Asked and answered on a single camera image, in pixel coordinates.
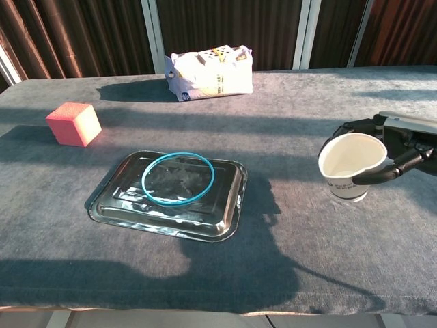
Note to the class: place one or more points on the white window frame post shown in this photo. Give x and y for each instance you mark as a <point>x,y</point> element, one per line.
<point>8,68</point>
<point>360,34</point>
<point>153,34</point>
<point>305,34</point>

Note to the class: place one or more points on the pink foam cube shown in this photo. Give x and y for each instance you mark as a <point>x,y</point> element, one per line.
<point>73,124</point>

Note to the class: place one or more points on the black rectangular metal tray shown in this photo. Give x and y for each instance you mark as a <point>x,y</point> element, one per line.
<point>170,198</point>

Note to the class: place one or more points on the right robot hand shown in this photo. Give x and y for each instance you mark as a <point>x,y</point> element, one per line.
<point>396,143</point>

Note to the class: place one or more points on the white tissue pack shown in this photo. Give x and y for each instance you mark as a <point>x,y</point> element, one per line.
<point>210,73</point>

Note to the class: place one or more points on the dark red curtain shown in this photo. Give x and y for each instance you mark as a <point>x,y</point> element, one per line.
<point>218,34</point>

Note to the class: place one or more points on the grey table cloth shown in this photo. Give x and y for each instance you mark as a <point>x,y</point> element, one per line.
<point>218,191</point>

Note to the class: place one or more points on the white paper cup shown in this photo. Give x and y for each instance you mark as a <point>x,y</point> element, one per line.
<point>350,164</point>

